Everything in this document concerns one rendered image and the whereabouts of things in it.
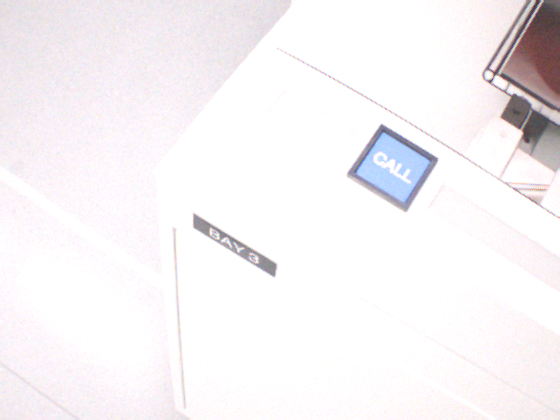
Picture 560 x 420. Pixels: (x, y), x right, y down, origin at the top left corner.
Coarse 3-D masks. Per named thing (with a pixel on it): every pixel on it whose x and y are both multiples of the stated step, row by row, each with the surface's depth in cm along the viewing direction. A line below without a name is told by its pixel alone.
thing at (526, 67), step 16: (544, 0) 112; (544, 16) 111; (528, 32) 110; (544, 32) 111; (528, 48) 109; (544, 48) 110; (512, 64) 108; (528, 64) 108; (544, 64) 109; (512, 80) 108; (528, 80) 108; (544, 80) 108; (544, 96) 107
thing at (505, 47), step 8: (528, 0) 112; (536, 0) 112; (528, 8) 111; (536, 8) 112; (520, 16) 111; (528, 16) 111; (512, 24) 110; (512, 32) 110; (520, 32) 110; (504, 40) 109; (512, 40) 109; (496, 48) 109; (504, 48) 109; (512, 48) 109; (496, 56) 108; (504, 56) 108; (488, 64) 108; (496, 64) 108; (488, 72) 107
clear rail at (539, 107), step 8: (496, 72) 107; (488, 80) 107; (496, 80) 107; (504, 80) 107; (496, 88) 108; (504, 88) 107; (512, 88) 107; (520, 88) 107; (528, 96) 106; (536, 104) 106; (544, 104) 106; (536, 112) 106; (544, 112) 106; (552, 112) 106; (552, 120) 106
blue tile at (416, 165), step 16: (384, 144) 96; (400, 144) 96; (368, 160) 95; (384, 160) 95; (400, 160) 95; (416, 160) 95; (368, 176) 94; (384, 176) 94; (400, 176) 94; (416, 176) 94; (400, 192) 94
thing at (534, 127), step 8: (528, 120) 111; (536, 120) 111; (544, 120) 111; (528, 128) 111; (536, 128) 111; (544, 128) 112; (528, 136) 110; (536, 136) 111; (520, 144) 110; (528, 144) 110; (536, 144) 113; (528, 152) 110
